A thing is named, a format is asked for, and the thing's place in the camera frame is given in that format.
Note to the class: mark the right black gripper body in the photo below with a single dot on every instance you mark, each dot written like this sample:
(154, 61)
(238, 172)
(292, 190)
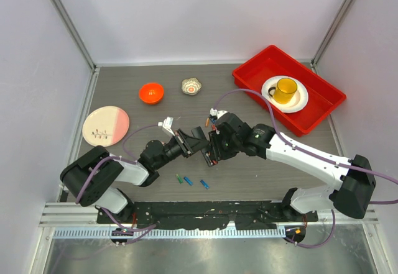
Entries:
(224, 148)

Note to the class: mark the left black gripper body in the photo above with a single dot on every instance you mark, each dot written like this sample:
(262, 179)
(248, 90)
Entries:
(186, 148)

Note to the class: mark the black remote control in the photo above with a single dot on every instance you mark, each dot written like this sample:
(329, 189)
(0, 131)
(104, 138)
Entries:
(206, 151)

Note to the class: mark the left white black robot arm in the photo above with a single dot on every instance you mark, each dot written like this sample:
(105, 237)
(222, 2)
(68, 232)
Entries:
(89, 179)

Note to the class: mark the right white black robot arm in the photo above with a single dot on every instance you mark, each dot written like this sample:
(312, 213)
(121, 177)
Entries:
(348, 184)

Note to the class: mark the blue battery middle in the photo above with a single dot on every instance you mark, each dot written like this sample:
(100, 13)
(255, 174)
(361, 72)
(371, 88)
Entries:
(188, 180)

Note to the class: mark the green battery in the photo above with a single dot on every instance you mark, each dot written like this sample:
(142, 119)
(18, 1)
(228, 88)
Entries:
(179, 179)

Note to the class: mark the blue battery right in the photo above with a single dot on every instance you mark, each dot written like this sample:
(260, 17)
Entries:
(204, 184)

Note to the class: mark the small patterned flower bowl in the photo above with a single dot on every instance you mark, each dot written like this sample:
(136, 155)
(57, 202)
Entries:
(191, 86)

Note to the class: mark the orange bowl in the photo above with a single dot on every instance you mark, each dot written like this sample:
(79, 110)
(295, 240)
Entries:
(151, 93)

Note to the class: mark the yellow glass mug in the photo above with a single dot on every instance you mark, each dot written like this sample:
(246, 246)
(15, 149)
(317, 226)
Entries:
(283, 91)

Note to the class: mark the white plate in bin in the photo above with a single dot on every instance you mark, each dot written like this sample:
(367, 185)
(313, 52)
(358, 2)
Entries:
(298, 101)

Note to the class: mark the red plastic bin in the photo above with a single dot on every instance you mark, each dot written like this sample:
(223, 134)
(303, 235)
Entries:
(272, 61)

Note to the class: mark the pink white floral plate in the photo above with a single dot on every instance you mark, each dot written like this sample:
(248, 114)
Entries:
(105, 126)

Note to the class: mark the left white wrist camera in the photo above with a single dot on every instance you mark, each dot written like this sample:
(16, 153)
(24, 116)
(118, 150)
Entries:
(166, 126)

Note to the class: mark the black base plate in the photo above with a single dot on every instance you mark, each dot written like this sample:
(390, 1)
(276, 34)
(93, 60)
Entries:
(210, 215)

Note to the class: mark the slotted cable duct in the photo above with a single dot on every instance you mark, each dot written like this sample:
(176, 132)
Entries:
(115, 233)

